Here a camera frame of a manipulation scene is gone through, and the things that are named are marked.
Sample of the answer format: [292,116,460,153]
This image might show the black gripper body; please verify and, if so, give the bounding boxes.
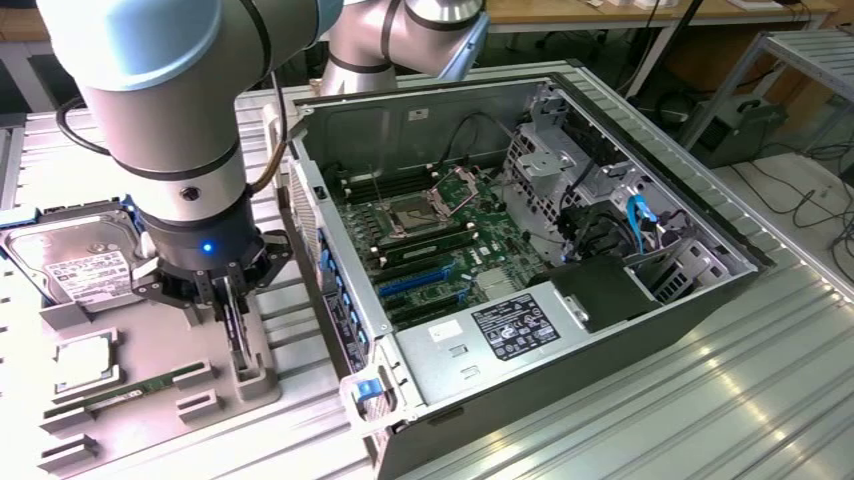
[136,197,270,287]

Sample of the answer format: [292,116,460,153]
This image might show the blue card retention clips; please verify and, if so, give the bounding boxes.
[316,229,372,352]

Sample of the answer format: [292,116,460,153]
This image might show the grey parts rack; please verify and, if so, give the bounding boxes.
[32,229,295,476]

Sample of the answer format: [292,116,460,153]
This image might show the silver hard disk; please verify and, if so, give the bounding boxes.
[3,207,152,314]

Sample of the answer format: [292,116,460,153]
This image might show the green RAM stick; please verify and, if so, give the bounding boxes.
[45,362,206,416]

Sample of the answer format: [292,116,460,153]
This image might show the blue expansion slot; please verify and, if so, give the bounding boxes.
[382,277,463,307]
[375,266,450,296]

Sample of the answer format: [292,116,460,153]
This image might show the black RAM slot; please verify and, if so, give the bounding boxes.
[370,228,470,250]
[336,168,430,187]
[340,175,434,196]
[344,182,436,204]

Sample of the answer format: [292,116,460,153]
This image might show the CPU socket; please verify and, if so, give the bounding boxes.
[376,192,446,237]

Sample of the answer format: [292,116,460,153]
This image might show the silver CPU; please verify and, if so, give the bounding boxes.
[52,339,121,392]

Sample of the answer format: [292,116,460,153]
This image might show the dark installed RAM stick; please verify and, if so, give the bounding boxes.
[379,242,479,266]

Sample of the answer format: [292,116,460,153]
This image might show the black expansion slot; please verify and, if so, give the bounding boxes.
[391,293,472,324]

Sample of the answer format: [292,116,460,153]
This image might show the blue disk caddy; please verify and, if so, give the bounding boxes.
[0,197,152,281]

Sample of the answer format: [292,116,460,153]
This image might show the open black PC case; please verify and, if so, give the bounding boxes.
[263,72,779,480]

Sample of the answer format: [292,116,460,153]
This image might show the metal socket cover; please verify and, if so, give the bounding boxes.
[426,164,486,216]

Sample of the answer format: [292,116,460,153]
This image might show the green motherboard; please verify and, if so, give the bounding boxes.
[326,159,555,331]

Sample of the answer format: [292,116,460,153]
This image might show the grey power supply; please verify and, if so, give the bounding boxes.
[392,279,592,409]

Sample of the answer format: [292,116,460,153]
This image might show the silver chipset heatsink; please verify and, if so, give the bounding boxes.
[476,272,527,300]

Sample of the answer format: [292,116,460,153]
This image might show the metal disk bay cage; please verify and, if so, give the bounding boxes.
[503,84,642,202]

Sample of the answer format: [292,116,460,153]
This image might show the perforated metal disk bay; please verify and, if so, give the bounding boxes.
[633,239,739,304]

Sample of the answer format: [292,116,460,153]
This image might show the wooden desk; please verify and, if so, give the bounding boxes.
[484,0,843,34]

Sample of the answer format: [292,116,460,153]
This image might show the grey equipment box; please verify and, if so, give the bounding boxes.
[690,97,790,170]

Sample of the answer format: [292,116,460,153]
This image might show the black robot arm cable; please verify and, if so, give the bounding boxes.
[55,0,294,196]

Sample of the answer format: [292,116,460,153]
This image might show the black looped wire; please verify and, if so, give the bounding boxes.
[447,112,520,167]

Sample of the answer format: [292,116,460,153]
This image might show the black wire bundle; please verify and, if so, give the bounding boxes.
[558,199,690,262]

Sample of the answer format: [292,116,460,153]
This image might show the blue flat wire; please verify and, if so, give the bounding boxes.
[625,192,661,257]

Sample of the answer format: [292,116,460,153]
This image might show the black coiled cable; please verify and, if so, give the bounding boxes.
[657,92,697,127]

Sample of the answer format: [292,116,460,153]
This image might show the black floor cables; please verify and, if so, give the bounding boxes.
[730,142,854,254]

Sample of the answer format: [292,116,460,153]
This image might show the metal slat frame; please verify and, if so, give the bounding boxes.
[679,29,854,151]

